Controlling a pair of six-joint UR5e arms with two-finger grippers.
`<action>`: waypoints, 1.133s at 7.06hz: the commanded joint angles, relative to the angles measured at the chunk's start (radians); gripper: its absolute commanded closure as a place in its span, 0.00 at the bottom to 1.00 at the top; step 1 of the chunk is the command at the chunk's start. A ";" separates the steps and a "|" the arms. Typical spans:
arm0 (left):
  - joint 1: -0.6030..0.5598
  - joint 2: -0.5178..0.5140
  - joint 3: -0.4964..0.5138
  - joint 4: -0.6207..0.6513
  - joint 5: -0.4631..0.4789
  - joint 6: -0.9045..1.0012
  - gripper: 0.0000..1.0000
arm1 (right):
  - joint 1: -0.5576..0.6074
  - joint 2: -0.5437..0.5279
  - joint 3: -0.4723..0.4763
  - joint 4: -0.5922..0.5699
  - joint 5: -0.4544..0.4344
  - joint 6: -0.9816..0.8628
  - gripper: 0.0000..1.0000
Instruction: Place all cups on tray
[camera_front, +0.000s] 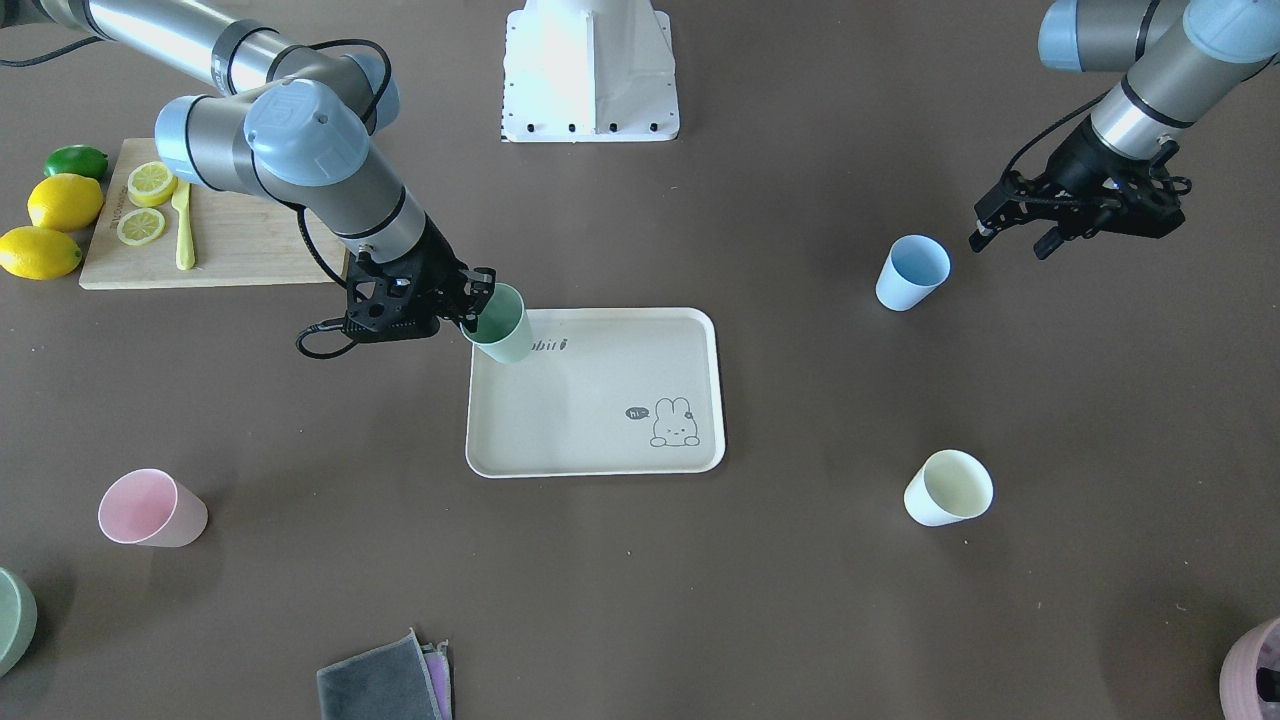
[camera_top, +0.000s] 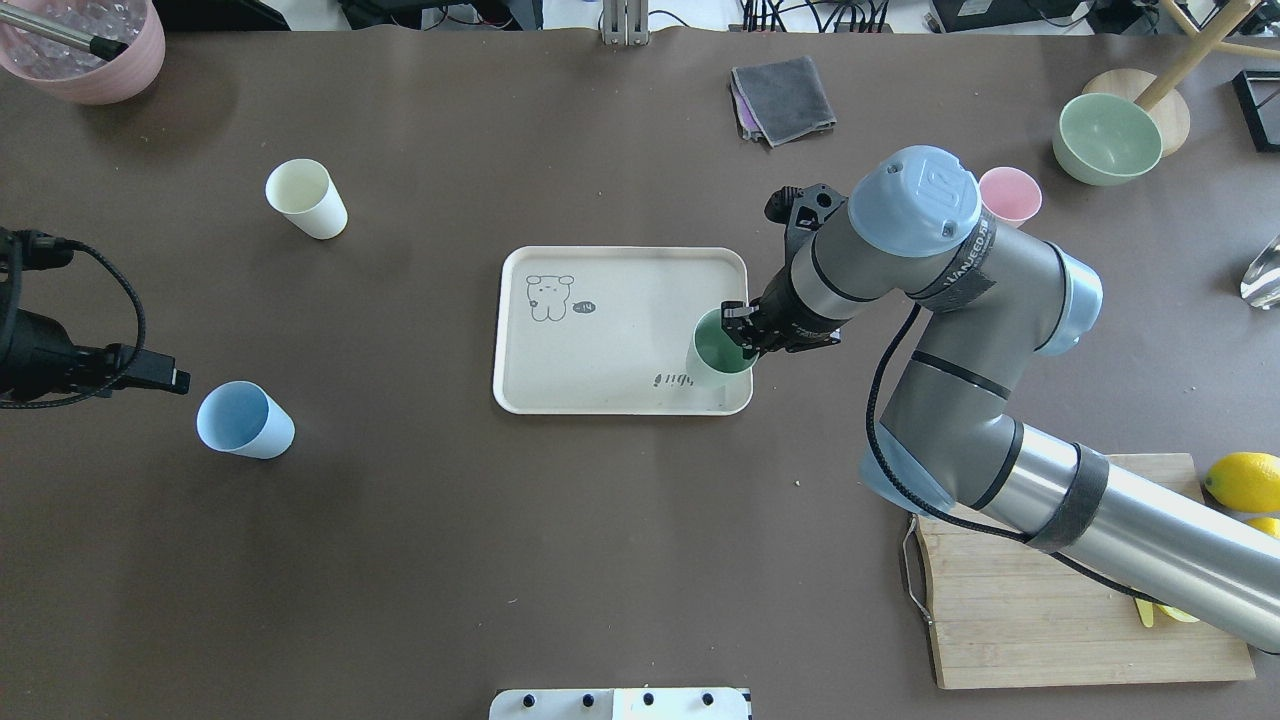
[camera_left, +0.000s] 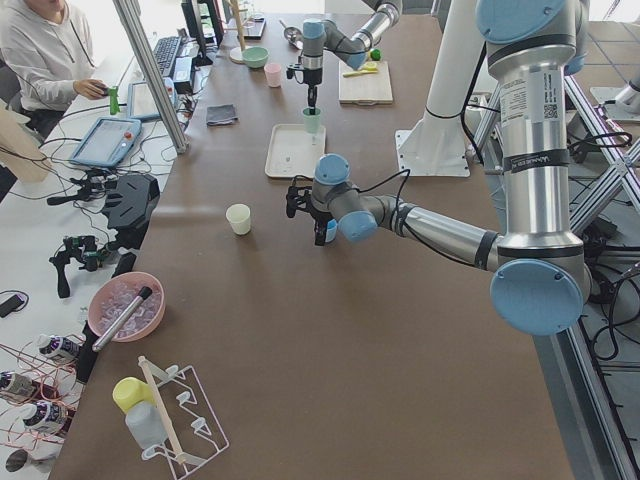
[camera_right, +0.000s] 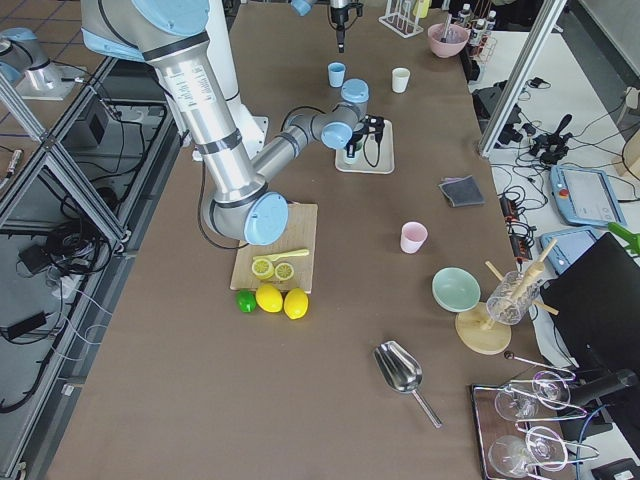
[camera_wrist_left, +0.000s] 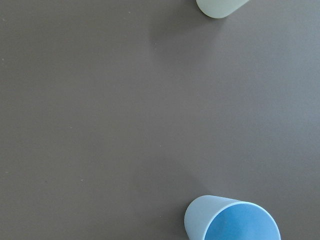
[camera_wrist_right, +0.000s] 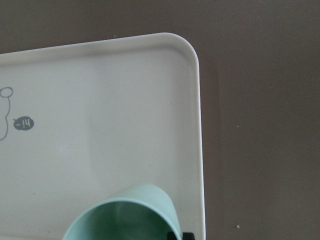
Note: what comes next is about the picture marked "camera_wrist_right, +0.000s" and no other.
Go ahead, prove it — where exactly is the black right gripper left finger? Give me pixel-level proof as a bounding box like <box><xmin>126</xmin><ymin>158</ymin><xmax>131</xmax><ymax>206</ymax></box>
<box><xmin>167</xmin><ymin>231</ymin><xmax>177</xmax><ymax>240</ymax></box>

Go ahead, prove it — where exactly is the cream rabbit tray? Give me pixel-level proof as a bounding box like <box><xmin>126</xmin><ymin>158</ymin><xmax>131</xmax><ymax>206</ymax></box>
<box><xmin>0</xmin><ymin>32</ymin><xmax>206</xmax><ymax>240</ymax></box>

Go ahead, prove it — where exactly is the green cup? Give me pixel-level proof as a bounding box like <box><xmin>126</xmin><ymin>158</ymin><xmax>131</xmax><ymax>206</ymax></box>
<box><xmin>63</xmin><ymin>183</ymin><xmax>183</xmax><ymax>240</ymax></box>

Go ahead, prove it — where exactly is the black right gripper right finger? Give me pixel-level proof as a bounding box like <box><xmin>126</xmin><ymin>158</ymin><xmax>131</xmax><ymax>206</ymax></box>
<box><xmin>182</xmin><ymin>232</ymin><xmax>195</xmax><ymax>240</ymax></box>

